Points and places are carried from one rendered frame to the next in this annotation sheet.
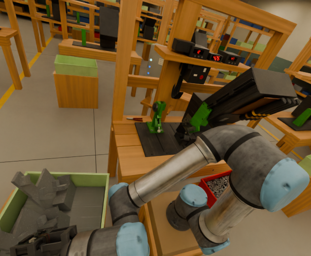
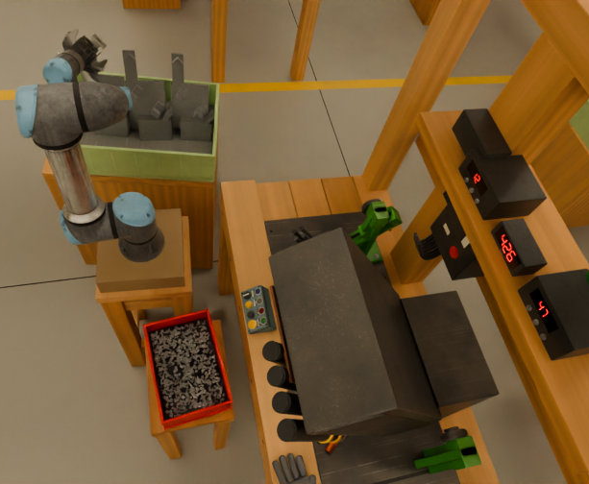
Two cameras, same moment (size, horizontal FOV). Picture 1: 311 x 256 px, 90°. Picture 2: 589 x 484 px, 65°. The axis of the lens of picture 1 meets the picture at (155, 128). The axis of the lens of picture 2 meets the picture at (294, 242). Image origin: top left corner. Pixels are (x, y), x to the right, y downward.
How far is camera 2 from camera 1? 1.48 m
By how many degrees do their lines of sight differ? 60
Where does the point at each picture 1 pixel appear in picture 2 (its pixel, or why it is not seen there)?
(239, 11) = not seen: outside the picture
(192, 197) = (127, 198)
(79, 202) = (188, 146)
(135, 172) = (226, 200)
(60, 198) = (186, 119)
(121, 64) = (407, 84)
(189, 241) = (104, 247)
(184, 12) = (528, 65)
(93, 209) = not seen: hidden behind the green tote
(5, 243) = (129, 74)
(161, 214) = not seen: hidden behind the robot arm
